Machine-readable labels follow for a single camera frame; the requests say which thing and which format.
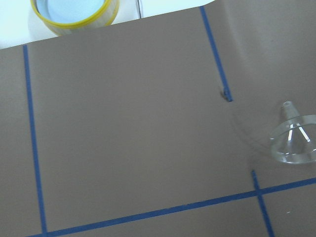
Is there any clear plastic funnel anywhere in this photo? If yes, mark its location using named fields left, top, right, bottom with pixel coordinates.
left=270, top=101, right=316, bottom=164

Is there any yellow rimmed round container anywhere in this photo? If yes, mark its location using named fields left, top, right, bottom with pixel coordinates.
left=30, top=0, right=120, bottom=36

